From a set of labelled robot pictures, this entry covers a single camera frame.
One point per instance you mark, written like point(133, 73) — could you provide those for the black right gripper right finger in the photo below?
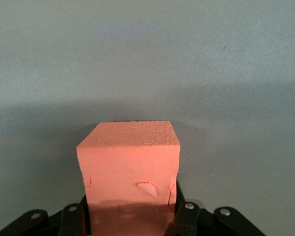
point(191, 221)

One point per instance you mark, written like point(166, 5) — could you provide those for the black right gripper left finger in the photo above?
point(64, 221)

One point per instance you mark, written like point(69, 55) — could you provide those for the orange foam block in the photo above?
point(127, 167)

